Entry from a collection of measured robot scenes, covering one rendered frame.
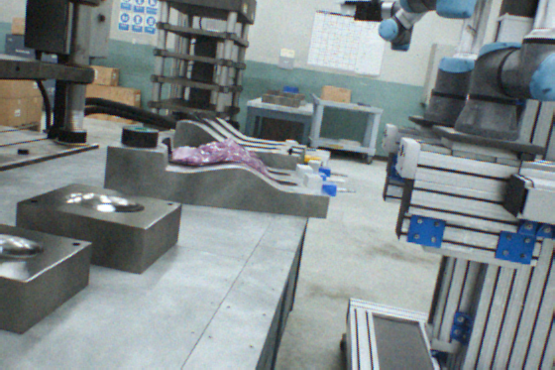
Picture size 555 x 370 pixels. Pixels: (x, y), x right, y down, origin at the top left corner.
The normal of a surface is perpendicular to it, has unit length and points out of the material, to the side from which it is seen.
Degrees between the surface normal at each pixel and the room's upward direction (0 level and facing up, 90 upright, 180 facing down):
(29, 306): 90
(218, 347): 0
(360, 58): 90
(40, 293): 90
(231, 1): 90
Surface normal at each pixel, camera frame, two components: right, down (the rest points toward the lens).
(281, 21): -0.07, 0.16
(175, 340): 0.15, -0.97
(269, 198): 0.15, 0.19
